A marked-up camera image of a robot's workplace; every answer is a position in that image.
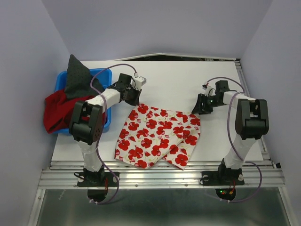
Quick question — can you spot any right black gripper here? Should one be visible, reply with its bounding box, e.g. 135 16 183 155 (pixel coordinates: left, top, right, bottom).
191 93 223 114

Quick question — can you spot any white red poppy skirt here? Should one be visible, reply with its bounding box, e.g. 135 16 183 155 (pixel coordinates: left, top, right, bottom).
114 104 201 170

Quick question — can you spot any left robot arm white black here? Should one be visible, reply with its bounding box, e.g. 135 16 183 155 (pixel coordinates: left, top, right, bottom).
69 73 146 186

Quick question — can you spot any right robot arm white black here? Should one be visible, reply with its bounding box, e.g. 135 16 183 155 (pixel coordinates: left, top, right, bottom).
192 80 269 184

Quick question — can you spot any blue plastic bin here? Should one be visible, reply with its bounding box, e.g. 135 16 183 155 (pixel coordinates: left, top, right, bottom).
52 68 112 135

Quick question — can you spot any dark grey dotted skirt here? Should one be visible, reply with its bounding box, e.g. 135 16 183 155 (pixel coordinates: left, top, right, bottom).
64 54 99 99

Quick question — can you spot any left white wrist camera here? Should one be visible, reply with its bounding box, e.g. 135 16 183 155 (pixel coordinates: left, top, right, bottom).
134 76 147 90

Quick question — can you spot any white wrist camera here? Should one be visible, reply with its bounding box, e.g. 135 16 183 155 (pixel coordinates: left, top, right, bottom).
134 76 147 90
202 84 215 97

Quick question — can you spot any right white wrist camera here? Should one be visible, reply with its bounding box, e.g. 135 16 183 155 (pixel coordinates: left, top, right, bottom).
202 84 215 97

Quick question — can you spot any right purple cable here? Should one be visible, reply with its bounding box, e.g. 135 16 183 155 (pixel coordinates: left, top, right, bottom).
202 76 263 204

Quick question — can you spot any purple cable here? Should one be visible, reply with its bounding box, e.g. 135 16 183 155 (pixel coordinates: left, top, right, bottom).
88 64 139 205
202 76 263 204

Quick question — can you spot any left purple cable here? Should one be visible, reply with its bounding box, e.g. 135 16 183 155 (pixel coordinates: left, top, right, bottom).
88 64 139 205

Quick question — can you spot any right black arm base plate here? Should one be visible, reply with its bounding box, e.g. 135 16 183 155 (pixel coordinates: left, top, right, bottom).
201 170 245 186

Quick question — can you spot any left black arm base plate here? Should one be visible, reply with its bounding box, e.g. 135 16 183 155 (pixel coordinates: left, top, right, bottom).
73 170 117 187

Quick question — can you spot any aluminium frame rail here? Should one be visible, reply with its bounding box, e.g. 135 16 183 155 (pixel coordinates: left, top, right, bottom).
28 147 298 226

